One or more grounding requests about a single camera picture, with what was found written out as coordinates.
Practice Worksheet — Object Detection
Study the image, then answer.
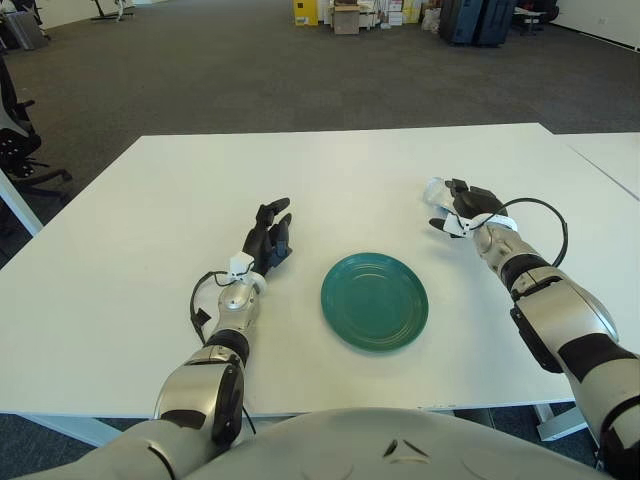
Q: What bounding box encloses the green round plate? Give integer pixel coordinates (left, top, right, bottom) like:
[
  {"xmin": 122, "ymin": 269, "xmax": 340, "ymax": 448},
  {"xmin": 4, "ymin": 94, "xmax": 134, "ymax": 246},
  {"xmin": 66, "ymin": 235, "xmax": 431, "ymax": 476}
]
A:
[{"xmin": 320, "ymin": 252, "xmax": 430, "ymax": 356}]

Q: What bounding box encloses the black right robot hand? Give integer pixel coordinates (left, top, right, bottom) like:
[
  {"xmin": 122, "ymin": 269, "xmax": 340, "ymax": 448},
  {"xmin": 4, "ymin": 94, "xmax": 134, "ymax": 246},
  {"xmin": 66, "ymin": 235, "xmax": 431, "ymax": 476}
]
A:
[{"xmin": 428, "ymin": 177, "xmax": 506, "ymax": 233}]

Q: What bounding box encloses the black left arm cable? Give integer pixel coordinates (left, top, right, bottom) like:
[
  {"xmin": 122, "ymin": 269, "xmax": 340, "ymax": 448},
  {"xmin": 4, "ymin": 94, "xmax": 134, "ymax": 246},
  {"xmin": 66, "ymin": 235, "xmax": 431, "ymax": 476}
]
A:
[{"xmin": 189, "ymin": 269, "xmax": 236, "ymax": 346}]

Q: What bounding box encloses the clear bottle with blue cap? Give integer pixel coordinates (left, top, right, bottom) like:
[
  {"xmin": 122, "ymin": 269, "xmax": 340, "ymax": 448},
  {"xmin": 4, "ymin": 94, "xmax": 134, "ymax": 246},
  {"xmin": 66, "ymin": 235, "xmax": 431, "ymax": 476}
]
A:
[{"xmin": 422, "ymin": 176, "xmax": 459, "ymax": 216}]

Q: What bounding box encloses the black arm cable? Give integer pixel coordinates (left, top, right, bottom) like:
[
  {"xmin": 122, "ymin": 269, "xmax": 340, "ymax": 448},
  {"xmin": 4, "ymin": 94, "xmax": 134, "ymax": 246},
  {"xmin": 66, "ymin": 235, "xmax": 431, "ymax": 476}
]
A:
[
  {"xmin": 499, "ymin": 197, "xmax": 572, "ymax": 266},
  {"xmin": 189, "ymin": 269, "xmax": 236, "ymax": 346}
]

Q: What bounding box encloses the white desk leg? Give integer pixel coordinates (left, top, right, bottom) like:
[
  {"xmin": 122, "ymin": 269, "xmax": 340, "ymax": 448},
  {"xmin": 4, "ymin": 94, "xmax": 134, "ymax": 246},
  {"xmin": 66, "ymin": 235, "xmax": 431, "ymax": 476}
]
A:
[{"xmin": 0, "ymin": 167, "xmax": 44, "ymax": 236}]

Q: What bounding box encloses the black floor stand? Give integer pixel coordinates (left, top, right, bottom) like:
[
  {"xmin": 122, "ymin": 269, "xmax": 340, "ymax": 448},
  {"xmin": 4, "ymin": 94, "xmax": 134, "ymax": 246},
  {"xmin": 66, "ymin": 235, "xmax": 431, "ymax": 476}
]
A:
[{"xmin": 89, "ymin": 0, "xmax": 135, "ymax": 22}]

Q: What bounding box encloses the dark blue hard case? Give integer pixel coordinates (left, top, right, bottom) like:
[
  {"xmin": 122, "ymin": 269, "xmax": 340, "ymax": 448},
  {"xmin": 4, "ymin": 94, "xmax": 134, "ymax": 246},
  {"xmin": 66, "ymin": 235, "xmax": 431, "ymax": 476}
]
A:
[{"xmin": 472, "ymin": 0, "xmax": 515, "ymax": 48}]

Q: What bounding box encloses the grey suitcase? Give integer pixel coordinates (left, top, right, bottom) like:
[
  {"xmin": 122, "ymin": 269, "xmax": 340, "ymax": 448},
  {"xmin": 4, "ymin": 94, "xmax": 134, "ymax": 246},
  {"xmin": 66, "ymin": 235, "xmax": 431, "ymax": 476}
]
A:
[{"xmin": 3, "ymin": 10, "xmax": 49, "ymax": 51}]

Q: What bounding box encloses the black office chair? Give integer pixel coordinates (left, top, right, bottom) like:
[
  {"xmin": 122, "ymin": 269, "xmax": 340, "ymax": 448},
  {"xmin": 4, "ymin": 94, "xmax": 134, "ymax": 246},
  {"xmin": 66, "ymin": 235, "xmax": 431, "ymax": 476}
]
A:
[{"xmin": 0, "ymin": 54, "xmax": 72, "ymax": 199}]

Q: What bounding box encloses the yellow box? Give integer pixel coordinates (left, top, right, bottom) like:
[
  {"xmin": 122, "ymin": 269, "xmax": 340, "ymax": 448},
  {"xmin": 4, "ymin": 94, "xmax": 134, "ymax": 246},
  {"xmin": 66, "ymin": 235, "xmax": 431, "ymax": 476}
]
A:
[{"xmin": 292, "ymin": 0, "xmax": 319, "ymax": 26}]

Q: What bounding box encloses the brown cardboard box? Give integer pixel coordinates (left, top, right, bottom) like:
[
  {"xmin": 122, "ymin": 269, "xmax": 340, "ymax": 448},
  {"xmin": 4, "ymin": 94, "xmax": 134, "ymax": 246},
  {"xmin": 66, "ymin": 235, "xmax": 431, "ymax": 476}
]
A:
[{"xmin": 333, "ymin": 3, "xmax": 361, "ymax": 35}]

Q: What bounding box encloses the black chair with white seat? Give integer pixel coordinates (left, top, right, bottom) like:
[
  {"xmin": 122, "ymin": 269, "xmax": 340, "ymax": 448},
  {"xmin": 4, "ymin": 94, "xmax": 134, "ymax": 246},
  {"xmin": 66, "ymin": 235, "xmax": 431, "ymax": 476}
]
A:
[{"xmin": 513, "ymin": 0, "xmax": 560, "ymax": 36}]

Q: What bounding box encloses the black hard case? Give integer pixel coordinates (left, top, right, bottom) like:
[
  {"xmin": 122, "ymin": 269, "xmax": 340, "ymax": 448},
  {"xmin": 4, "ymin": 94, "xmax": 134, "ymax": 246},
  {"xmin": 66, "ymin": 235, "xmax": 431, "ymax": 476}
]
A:
[{"xmin": 438, "ymin": 0, "xmax": 476, "ymax": 46}]

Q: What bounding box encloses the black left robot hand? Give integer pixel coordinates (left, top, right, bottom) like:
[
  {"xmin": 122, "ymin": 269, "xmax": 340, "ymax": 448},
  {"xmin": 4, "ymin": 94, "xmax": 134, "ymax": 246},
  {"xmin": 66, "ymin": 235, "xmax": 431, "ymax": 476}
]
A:
[{"xmin": 243, "ymin": 197, "xmax": 294, "ymax": 275}]

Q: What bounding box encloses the grey robot torso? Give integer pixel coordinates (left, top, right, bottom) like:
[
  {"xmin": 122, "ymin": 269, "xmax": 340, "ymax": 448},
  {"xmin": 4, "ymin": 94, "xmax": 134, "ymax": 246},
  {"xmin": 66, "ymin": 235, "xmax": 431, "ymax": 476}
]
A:
[{"xmin": 182, "ymin": 407, "xmax": 601, "ymax": 480}]

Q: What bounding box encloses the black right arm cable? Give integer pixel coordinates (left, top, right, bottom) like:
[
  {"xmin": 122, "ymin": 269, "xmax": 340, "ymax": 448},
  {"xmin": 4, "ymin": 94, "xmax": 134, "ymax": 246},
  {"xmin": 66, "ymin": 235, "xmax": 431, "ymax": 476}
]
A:
[{"xmin": 499, "ymin": 197, "xmax": 572, "ymax": 266}]

